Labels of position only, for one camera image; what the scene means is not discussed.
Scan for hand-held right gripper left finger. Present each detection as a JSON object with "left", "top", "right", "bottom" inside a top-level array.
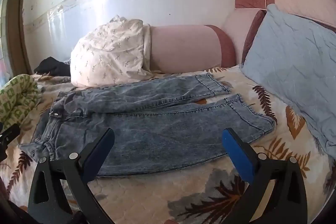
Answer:
[{"left": 28, "top": 127, "right": 115, "bottom": 224}]

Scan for green patterned cloth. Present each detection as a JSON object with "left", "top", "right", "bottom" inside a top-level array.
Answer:
[{"left": 0, "top": 74, "right": 42, "bottom": 130}]

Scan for leaf print bed sheet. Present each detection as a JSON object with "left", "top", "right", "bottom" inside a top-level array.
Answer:
[{"left": 0, "top": 64, "right": 334, "bottom": 224}]

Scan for light blue quilted pillow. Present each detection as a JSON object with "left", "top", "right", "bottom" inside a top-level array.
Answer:
[{"left": 241, "top": 4, "right": 336, "bottom": 159}]

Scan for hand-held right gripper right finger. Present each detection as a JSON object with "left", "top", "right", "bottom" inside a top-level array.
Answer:
[{"left": 222, "top": 128, "right": 308, "bottom": 224}]

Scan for blue denim pants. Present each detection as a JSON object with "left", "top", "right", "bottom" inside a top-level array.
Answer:
[{"left": 19, "top": 73, "right": 277, "bottom": 178}]

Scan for brown window frame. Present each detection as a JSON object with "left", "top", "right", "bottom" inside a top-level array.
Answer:
[{"left": 5, "top": 0, "right": 32, "bottom": 75}]

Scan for pink padded headboard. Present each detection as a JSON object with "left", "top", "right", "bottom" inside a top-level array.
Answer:
[{"left": 221, "top": 0, "right": 336, "bottom": 64}]

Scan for white floral pillow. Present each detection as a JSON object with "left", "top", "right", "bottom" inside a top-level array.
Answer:
[{"left": 70, "top": 15, "right": 153, "bottom": 88}]

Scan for black cloth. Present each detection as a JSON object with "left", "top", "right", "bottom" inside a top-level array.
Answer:
[{"left": 34, "top": 56, "right": 71, "bottom": 76}]

